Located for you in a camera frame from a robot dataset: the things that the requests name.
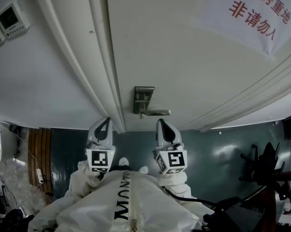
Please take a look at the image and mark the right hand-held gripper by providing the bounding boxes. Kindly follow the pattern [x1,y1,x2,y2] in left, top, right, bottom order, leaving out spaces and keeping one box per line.
[152,118,188,175]

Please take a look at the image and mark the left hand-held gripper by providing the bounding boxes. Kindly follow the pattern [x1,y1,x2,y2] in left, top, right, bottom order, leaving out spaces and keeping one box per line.
[85,116,116,174]

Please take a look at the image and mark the person's left forearm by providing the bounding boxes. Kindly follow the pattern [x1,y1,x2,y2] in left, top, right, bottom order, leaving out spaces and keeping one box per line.
[68,160,105,198]

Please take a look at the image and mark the person's right forearm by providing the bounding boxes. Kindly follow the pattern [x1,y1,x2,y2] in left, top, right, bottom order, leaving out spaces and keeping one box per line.
[157,172,193,199]

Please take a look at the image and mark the white door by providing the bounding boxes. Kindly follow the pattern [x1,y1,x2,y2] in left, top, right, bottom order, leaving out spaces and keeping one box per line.
[106,0,291,132]

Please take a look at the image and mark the wooden slat panel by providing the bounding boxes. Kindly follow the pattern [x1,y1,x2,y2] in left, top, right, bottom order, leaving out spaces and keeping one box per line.
[27,127,53,194]

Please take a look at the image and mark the person's white coverall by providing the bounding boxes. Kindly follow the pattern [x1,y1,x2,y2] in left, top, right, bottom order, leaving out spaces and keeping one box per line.
[28,169,204,232]

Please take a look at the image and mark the white power strip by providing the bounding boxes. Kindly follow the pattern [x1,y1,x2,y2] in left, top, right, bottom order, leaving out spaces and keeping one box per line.
[36,168,45,184]

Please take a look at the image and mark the white round appliance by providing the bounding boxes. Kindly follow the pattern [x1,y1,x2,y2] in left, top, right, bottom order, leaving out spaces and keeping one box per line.
[0,122,18,164]

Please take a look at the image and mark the black case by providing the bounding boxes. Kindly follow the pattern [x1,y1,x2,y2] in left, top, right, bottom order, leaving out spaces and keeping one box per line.
[203,197,266,232]

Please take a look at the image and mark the black office chair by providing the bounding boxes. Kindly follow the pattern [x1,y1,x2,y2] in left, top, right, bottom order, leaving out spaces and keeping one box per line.
[239,143,287,200]

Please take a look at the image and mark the white paper notice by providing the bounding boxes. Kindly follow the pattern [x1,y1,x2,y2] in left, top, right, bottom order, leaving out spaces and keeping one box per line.
[194,0,291,61]

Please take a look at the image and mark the black bag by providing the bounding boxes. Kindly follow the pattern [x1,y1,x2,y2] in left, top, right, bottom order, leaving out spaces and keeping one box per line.
[4,208,36,232]

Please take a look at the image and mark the metal door lock handle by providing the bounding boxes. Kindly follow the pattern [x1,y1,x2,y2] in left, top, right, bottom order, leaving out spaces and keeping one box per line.
[133,86,171,119]

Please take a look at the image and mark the black cable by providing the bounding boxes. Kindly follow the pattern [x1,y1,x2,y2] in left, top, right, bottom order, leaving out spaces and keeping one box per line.
[162,186,220,209]

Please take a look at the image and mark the white door frame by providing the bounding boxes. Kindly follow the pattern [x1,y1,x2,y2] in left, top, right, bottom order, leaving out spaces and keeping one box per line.
[31,0,128,132]

